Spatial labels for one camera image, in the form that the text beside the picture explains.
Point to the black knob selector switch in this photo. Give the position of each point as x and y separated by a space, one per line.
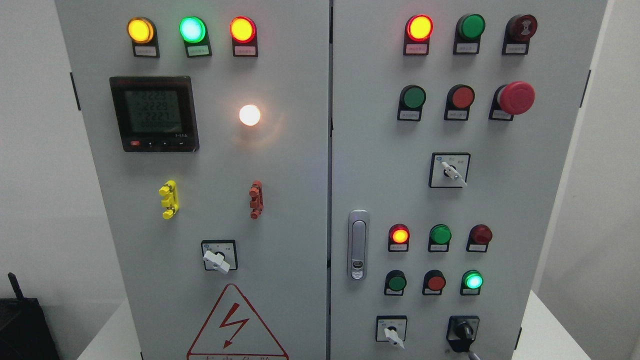
462 332

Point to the grey electrical control cabinet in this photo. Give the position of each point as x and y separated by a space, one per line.
327 81

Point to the red terminal connector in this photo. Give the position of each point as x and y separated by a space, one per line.
256 202

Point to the white lit indicator light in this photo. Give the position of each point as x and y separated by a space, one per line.
249 115

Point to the red lit indicator lower left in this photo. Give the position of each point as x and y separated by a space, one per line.
398 238

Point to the green push button upper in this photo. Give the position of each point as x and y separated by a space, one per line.
410 103

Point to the green push button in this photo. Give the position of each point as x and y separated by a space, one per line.
471 283
410 103
395 283

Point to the green push button lower left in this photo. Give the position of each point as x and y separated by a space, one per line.
395 283

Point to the green indicator light lower middle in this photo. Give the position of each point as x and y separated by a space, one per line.
439 239

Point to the yellow terminal connector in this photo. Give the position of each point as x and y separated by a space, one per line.
170 200

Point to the red push button lower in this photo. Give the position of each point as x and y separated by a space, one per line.
434 282

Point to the red push button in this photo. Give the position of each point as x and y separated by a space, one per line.
458 103
434 282

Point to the red push button upper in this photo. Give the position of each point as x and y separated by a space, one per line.
458 103

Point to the red indicator light left door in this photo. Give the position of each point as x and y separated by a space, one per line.
244 37

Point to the red indicator light door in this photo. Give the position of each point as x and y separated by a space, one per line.
244 37
417 33

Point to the red indicator light lower right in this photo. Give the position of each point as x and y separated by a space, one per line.
479 238

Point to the red high voltage warning sticker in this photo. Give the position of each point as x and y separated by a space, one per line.
234 330

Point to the black digital power meter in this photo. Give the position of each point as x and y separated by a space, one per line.
155 113

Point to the red indicator light right door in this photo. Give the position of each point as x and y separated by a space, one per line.
417 33

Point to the green push button lower right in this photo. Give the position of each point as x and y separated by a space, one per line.
471 283

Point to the green lit indicator light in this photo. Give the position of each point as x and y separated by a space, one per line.
195 37

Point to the red emergency stop button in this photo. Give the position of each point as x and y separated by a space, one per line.
511 100

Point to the green indicator light top right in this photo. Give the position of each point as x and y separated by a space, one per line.
468 34

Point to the yellow indicator light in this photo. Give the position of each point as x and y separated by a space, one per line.
144 37

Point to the dark red buzzer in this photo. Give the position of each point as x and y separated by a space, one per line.
518 32

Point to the black box with antenna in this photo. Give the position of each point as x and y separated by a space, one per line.
24 332

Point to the silver door latch handle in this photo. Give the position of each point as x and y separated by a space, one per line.
357 237

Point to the white selector switch left door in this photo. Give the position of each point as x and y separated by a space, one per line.
219 255

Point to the white selector switch upper right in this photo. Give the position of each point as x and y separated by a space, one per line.
449 170

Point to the white selector switch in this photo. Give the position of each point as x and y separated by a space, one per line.
449 170
391 329

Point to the white selector switch bottom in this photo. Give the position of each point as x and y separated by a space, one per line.
391 329

